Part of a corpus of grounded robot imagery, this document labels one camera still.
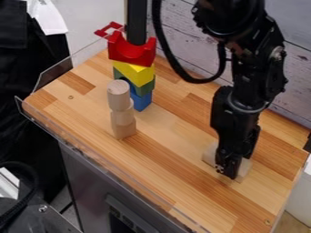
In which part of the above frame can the yellow block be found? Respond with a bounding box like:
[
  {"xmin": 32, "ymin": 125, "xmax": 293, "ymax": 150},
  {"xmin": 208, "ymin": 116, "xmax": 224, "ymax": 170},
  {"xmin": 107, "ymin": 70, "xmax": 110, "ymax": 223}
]
[{"xmin": 111, "ymin": 60, "xmax": 157, "ymax": 88}]

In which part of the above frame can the black pole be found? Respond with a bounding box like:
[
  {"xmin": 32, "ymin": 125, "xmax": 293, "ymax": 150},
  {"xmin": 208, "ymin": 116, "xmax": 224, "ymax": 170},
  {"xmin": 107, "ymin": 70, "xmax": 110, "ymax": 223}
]
[{"xmin": 125, "ymin": 0, "xmax": 150, "ymax": 46}]

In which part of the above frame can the white rectangular block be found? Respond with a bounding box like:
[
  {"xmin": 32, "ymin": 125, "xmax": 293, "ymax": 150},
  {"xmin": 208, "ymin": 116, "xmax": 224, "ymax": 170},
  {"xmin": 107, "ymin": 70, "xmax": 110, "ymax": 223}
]
[{"xmin": 201, "ymin": 141, "xmax": 255, "ymax": 184}]

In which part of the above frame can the wooden cube block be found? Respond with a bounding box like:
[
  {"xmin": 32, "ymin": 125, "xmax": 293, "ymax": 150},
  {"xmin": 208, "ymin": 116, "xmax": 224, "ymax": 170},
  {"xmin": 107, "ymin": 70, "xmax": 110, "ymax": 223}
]
[{"xmin": 110, "ymin": 119, "xmax": 139, "ymax": 141}]

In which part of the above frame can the wooden cylinder block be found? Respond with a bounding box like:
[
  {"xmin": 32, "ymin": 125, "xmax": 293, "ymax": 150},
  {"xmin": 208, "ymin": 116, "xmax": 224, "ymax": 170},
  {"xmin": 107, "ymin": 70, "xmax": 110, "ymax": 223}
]
[
  {"xmin": 109, "ymin": 98, "xmax": 136, "ymax": 127},
  {"xmin": 105, "ymin": 79, "xmax": 134, "ymax": 112}
]

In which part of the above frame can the red clamp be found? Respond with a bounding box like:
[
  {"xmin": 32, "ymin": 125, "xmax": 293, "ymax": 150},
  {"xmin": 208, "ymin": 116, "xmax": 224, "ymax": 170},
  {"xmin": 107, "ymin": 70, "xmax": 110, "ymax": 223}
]
[{"xmin": 93, "ymin": 21, "xmax": 126, "ymax": 39}]

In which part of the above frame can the red arch block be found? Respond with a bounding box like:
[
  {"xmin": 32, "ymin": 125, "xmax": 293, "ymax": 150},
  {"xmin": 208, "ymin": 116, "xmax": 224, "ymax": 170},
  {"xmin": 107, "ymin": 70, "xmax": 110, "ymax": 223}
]
[{"xmin": 106, "ymin": 30, "xmax": 158, "ymax": 68}]

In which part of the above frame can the green arch block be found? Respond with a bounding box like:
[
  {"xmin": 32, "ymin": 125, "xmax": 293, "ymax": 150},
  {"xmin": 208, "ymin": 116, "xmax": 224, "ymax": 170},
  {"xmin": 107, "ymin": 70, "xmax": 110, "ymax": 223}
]
[{"xmin": 111, "ymin": 66, "xmax": 157, "ymax": 98}]

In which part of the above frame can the black corrugated hose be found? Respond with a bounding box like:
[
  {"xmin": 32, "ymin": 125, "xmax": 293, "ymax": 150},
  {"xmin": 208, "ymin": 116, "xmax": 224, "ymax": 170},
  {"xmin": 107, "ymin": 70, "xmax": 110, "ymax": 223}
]
[{"xmin": 0, "ymin": 160, "xmax": 41, "ymax": 229}]

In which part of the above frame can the white paper sheet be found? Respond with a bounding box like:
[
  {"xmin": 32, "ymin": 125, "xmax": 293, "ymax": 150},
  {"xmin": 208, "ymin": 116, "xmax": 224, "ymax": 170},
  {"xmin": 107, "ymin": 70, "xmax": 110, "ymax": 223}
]
[{"xmin": 24, "ymin": 0, "xmax": 70, "ymax": 36}]

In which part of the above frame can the black cable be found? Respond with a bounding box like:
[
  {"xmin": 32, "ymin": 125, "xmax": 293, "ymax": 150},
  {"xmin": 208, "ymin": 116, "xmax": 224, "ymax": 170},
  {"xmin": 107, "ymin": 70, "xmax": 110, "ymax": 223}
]
[{"xmin": 150, "ymin": 0, "xmax": 229, "ymax": 85}]

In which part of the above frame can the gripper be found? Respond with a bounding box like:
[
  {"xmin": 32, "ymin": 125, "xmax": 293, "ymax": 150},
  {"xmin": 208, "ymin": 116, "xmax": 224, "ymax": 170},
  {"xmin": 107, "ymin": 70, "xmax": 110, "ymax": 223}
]
[{"xmin": 208, "ymin": 86, "xmax": 263, "ymax": 180}]

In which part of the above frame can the blue block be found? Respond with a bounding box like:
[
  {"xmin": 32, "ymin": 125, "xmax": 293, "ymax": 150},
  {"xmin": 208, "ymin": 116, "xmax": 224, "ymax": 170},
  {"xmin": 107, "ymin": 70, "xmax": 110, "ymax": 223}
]
[{"xmin": 122, "ymin": 77, "xmax": 155, "ymax": 113}]

